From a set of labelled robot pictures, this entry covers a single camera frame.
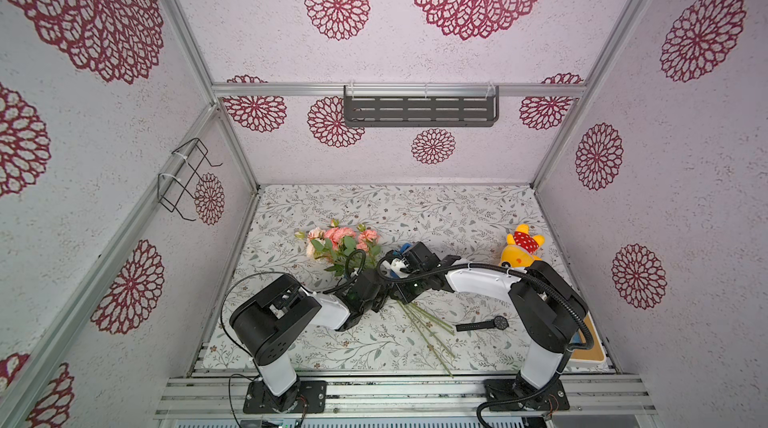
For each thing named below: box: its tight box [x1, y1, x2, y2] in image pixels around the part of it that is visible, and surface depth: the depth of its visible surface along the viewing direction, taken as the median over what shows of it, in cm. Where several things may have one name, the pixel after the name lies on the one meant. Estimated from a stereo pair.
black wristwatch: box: [455, 315, 509, 332], surface depth 87 cm
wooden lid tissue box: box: [565, 311, 608, 367], surface depth 76 cm
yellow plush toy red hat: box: [499, 224, 545, 268], surface depth 99 cm
